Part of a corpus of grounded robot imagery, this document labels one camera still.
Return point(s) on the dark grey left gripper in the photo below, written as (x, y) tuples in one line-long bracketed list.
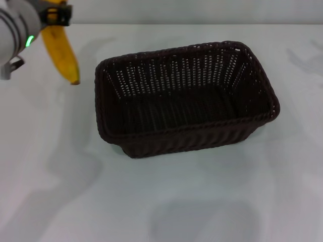
[(41, 5)]

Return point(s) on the yellow banana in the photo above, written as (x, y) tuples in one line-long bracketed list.
[(60, 50)]

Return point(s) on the dark brown woven basket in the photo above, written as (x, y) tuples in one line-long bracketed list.
[(189, 147)]

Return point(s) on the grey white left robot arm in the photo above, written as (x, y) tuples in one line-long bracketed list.
[(12, 30)]

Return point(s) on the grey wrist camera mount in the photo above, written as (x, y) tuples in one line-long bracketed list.
[(12, 66)]

